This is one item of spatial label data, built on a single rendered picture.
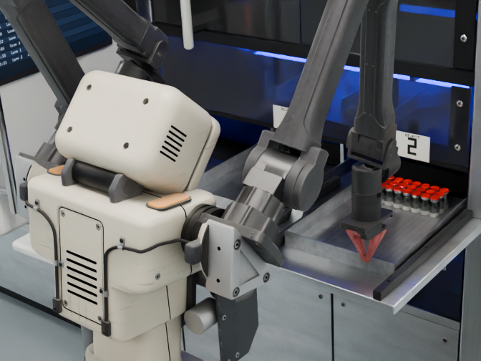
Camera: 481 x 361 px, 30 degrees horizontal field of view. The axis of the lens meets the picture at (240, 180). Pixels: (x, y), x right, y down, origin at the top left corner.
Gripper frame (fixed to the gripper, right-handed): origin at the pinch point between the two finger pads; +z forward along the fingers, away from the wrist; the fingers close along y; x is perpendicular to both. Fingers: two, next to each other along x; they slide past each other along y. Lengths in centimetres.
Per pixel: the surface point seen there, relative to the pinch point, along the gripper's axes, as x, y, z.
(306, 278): 9.1, -7.4, 3.9
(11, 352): 152, 20, 88
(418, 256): -7.3, 8.2, 1.1
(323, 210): 19.8, 15.1, 0.2
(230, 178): 51, 21, 1
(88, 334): 100, 11, 59
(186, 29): 65, 24, -34
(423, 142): 4.1, 31.6, -13.6
